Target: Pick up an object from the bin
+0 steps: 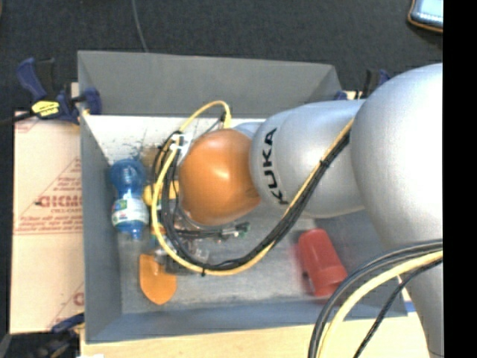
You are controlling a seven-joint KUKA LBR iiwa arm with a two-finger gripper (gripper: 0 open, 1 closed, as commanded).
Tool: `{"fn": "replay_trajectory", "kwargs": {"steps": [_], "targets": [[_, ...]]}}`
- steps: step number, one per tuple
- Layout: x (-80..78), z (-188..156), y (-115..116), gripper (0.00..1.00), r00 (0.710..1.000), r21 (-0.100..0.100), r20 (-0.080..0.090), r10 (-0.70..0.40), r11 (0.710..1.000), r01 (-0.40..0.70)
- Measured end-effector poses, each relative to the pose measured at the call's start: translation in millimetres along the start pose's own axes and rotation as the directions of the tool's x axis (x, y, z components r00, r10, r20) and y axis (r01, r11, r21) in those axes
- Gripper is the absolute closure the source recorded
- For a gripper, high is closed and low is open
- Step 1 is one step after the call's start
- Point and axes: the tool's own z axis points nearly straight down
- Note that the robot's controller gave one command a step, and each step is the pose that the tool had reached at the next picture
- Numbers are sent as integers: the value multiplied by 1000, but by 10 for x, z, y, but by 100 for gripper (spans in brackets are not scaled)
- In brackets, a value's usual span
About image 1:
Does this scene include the blue plastic bottle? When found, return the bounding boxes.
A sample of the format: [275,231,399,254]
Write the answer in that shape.
[108,158,151,242]

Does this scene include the brown cardboard board red print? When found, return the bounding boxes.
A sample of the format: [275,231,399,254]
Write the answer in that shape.
[9,112,85,335]

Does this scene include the grey metal bin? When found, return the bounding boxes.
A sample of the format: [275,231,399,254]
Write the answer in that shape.
[77,50,409,345]

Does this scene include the red plastic cup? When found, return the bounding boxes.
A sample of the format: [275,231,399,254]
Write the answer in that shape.
[296,227,349,298]

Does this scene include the orange toy shovel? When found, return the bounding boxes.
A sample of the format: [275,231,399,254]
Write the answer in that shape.
[138,253,178,307]

